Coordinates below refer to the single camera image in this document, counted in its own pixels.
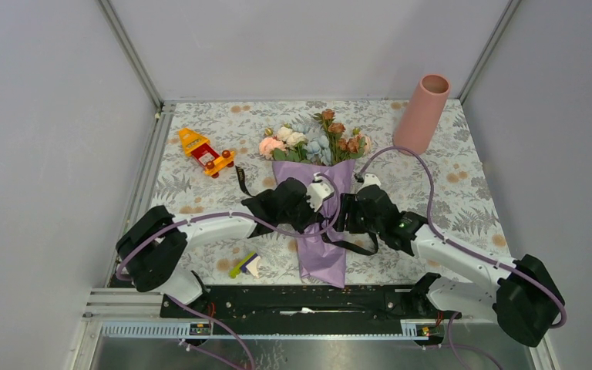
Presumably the black ribbon with gold letters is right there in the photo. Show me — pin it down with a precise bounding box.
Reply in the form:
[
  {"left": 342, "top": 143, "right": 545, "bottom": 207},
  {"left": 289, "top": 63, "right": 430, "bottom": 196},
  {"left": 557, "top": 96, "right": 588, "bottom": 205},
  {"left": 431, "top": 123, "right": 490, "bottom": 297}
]
[{"left": 234, "top": 165, "right": 378, "bottom": 256}]

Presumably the purple paper flower bouquet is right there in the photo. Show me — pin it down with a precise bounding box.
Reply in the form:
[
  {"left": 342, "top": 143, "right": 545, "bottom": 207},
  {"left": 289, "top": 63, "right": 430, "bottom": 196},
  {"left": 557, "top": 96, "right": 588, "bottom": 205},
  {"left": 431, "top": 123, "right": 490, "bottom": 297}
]
[{"left": 259, "top": 109, "right": 370, "bottom": 288}]

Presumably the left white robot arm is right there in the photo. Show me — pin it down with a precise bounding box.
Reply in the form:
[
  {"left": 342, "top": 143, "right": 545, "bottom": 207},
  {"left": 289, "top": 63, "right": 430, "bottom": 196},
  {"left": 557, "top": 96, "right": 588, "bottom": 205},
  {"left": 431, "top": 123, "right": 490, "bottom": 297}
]
[{"left": 115, "top": 176, "right": 335, "bottom": 317}]

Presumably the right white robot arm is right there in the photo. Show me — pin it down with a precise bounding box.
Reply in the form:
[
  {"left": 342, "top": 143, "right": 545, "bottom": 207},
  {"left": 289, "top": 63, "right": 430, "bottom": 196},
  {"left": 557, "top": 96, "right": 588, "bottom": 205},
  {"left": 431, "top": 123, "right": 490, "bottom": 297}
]
[{"left": 334, "top": 185, "right": 567, "bottom": 347}]

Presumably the pink cylindrical vase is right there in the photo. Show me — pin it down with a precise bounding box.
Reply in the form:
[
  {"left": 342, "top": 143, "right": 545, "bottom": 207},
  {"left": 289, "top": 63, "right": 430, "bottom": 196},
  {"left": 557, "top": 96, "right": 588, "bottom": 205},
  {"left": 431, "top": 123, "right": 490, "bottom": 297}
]
[{"left": 392, "top": 74, "right": 451, "bottom": 155}]

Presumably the green purple white toy block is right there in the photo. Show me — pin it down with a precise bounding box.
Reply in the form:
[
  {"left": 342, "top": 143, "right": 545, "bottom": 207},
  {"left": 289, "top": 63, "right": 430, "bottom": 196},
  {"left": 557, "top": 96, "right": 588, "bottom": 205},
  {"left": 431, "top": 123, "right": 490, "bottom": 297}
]
[{"left": 229, "top": 252, "right": 261, "bottom": 278}]

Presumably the floral patterned table mat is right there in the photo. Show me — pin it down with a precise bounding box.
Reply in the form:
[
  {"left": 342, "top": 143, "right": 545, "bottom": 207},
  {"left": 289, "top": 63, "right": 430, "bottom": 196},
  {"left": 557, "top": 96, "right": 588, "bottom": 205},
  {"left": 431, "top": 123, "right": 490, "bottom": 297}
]
[{"left": 137, "top": 99, "right": 508, "bottom": 286}]

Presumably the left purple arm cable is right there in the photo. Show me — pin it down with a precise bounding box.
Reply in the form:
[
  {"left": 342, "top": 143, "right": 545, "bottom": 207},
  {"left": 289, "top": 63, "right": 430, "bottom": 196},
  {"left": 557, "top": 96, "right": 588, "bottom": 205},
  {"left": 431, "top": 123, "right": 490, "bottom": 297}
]
[{"left": 116, "top": 173, "right": 341, "bottom": 282}]

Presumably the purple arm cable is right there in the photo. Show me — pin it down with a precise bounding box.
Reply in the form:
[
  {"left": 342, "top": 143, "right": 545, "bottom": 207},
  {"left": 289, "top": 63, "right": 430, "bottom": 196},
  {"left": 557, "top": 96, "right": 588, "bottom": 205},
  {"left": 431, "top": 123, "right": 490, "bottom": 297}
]
[
  {"left": 355, "top": 146, "right": 568, "bottom": 329},
  {"left": 116, "top": 173, "right": 341, "bottom": 282}
]

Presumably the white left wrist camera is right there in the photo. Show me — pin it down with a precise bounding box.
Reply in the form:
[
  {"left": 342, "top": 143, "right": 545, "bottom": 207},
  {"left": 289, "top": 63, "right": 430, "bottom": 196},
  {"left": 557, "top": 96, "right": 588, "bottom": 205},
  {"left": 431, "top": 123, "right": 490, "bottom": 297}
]
[{"left": 306, "top": 173, "right": 335, "bottom": 212}]

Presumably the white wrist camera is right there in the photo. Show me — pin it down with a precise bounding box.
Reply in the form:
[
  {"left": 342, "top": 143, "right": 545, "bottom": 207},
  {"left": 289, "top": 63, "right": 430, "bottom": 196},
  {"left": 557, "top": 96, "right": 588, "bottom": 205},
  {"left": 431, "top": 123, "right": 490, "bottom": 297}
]
[
  {"left": 306, "top": 173, "right": 335, "bottom": 212},
  {"left": 355, "top": 173, "right": 381, "bottom": 190}
]

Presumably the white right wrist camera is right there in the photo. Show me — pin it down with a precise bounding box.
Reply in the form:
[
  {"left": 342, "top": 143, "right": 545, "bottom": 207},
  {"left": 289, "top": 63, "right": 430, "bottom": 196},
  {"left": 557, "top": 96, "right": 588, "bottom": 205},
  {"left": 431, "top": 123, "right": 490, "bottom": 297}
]
[{"left": 355, "top": 173, "right": 381, "bottom": 190}]

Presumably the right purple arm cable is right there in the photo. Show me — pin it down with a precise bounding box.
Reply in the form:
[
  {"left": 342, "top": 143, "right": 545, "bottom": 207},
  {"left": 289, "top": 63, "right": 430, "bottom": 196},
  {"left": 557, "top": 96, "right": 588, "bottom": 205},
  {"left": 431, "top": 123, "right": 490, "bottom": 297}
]
[{"left": 355, "top": 146, "right": 568, "bottom": 329}]

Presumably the perforated metal front rail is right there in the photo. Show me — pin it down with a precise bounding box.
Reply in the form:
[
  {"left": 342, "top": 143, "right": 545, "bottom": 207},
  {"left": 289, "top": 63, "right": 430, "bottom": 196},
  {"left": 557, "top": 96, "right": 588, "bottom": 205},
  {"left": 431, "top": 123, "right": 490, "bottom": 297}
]
[{"left": 101, "top": 321, "right": 430, "bottom": 341}]

